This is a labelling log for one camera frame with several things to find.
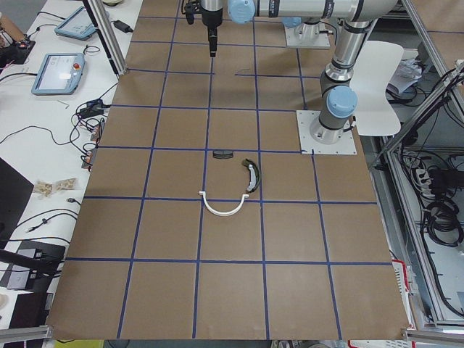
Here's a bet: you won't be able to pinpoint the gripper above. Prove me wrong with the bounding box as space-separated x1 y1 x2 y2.
201 7 223 58

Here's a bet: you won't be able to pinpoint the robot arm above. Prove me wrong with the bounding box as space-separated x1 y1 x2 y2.
228 0 396 144
183 1 334 58

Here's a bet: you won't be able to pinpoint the black power adapter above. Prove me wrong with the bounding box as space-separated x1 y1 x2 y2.
112 20 133 33

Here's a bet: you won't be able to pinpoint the black brake pad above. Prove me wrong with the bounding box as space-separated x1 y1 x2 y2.
212 149 233 160

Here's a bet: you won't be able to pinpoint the blue teach pendant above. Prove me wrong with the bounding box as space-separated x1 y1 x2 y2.
31 53 86 96
54 7 96 41

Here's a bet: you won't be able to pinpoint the olive brake shoe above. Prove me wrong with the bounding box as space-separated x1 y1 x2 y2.
242 159 261 194

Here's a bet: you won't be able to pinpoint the white curved plastic part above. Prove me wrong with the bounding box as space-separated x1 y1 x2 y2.
198 191 249 218

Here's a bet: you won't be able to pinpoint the white plastic chair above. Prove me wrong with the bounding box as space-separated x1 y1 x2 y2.
350 41 404 136

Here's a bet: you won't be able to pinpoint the bags of wooden pieces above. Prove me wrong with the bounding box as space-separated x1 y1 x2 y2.
33 178 78 197

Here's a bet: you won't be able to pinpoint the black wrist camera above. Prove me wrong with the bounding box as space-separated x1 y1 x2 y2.
181 0 200 25

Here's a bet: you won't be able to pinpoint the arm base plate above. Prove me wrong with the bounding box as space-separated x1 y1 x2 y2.
285 22 331 49
297 110 357 155

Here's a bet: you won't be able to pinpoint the aluminium frame post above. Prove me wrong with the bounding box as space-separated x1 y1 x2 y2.
83 0 127 76

